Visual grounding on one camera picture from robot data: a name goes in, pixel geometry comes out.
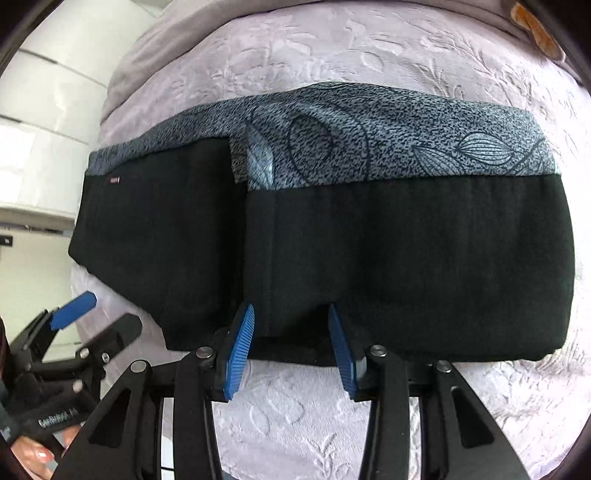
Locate lilac embossed bedspread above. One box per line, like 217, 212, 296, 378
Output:
69, 0, 591, 480

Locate white wardrobe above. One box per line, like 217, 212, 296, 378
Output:
0, 32, 122, 220

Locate black pants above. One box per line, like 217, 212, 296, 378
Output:
68, 135, 576, 368

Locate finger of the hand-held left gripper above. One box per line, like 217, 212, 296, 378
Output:
74, 315, 143, 370
7, 291, 98, 356

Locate person's left hand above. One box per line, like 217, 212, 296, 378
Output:
8, 422, 77, 480

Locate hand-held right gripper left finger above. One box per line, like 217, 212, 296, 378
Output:
53, 303, 256, 480

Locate white orange soft item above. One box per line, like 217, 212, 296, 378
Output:
509, 0, 568, 62

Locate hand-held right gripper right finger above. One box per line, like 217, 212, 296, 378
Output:
327, 303, 533, 480

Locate grey blanket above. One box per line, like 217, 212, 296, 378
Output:
99, 0, 195, 137

